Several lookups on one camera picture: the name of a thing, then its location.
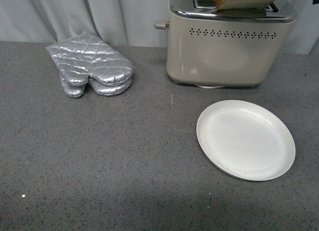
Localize white round plate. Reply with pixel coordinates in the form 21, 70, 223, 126
196, 100, 296, 181

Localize cream two-slot toaster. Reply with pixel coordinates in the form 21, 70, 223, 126
154, 0, 296, 87

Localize upper silver quilted oven mitt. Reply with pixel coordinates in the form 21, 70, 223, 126
46, 33, 133, 87

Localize grey curtain backdrop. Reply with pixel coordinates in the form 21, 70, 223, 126
0, 0, 319, 55

